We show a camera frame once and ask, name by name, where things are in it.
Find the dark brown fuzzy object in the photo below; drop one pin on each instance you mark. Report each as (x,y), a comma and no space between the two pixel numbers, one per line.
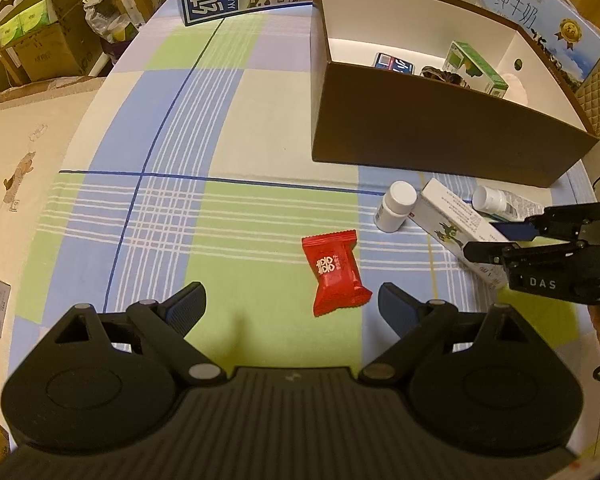
(442,76)

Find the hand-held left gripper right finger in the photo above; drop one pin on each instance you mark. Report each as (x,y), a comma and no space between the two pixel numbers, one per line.
(394,306)

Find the cream embroidered sheet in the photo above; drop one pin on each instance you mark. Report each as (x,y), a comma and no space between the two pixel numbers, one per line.
(30,210)

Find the brown cardboard box white inside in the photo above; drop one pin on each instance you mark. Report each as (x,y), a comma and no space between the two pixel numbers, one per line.
(430,135)

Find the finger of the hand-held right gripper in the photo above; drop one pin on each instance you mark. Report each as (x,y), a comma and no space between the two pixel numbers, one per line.
(485,251)
(515,231)

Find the green medicine box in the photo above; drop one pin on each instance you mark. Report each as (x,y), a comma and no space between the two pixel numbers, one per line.
(475,62)

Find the red candy packet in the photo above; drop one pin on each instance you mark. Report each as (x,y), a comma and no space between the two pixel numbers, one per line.
(335,272)

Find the blue foil packet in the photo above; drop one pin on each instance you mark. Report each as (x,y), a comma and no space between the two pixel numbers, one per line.
(392,62)

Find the white printed tube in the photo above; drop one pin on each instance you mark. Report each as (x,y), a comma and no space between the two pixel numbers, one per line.
(490,199)

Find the green tissue pack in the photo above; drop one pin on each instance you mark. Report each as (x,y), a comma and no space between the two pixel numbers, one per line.
(25,20)

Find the small white pill bottle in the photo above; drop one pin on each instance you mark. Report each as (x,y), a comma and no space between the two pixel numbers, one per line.
(392,210)

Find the light blue milk carton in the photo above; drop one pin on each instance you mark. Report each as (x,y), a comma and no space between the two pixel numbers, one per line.
(545,15)

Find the checked blue green sheet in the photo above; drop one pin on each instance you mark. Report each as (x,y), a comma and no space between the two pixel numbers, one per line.
(205,135)

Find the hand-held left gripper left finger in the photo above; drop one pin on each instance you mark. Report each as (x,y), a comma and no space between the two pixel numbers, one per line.
(186,306)

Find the clear plastic bag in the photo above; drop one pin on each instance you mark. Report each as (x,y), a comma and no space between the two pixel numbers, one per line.
(110,20)

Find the long white medicine box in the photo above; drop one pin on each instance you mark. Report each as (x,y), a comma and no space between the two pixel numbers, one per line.
(455,220)

